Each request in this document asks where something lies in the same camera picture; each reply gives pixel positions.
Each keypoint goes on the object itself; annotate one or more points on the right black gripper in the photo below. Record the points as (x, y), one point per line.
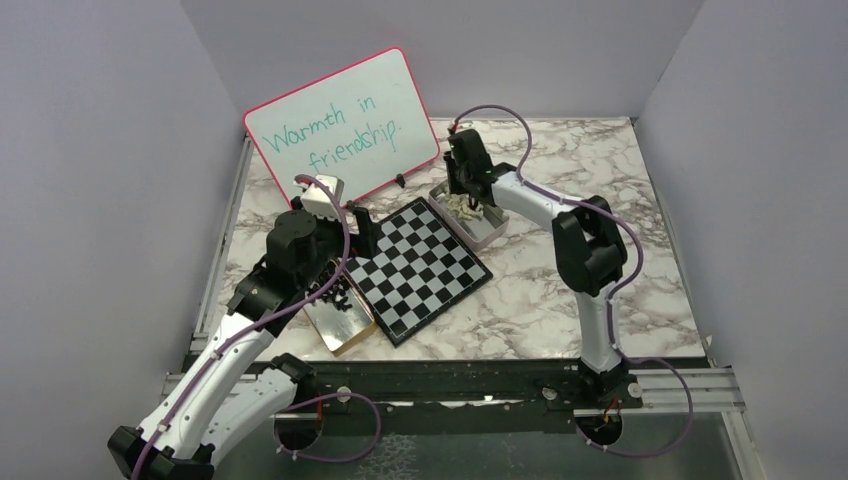
(454, 187)

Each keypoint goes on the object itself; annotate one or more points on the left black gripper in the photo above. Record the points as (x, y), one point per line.
(365, 241)

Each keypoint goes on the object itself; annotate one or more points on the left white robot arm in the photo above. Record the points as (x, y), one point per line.
(200, 421)

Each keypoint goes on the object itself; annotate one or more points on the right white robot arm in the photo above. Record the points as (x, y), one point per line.
(589, 252)

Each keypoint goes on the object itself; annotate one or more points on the pile of white chess pieces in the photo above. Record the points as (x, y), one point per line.
(463, 208)

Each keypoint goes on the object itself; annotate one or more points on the pile of black chess pieces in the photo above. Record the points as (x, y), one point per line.
(339, 294)

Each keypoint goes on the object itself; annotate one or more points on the silver tin with white pieces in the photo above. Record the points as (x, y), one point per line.
(476, 234)

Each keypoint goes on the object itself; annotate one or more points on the gold tin with black pieces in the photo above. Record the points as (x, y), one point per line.
(341, 331)

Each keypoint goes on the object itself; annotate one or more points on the black white chessboard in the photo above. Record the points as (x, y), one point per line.
(421, 269)

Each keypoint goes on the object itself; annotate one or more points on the pink framed whiteboard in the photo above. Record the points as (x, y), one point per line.
(366, 124)

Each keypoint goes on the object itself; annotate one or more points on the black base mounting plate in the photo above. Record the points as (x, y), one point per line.
(465, 397)

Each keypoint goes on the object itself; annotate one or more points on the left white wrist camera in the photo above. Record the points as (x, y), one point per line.
(316, 201)

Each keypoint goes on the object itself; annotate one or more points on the aluminium rail frame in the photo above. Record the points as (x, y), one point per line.
(701, 390)

